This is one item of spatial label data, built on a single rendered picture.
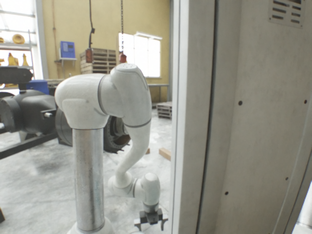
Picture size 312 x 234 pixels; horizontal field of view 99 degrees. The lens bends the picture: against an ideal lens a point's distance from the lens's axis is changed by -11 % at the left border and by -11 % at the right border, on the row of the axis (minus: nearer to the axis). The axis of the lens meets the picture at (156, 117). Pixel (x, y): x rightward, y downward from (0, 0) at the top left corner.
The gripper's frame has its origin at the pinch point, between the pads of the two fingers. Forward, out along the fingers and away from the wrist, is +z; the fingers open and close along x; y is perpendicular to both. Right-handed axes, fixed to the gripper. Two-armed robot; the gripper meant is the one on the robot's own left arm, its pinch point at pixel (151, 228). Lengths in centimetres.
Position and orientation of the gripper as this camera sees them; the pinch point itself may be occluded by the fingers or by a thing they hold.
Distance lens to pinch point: 108.4
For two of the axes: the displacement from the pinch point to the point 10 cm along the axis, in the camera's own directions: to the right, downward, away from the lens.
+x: -9.8, 0.5, -2.0
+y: -2.0, -2.3, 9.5
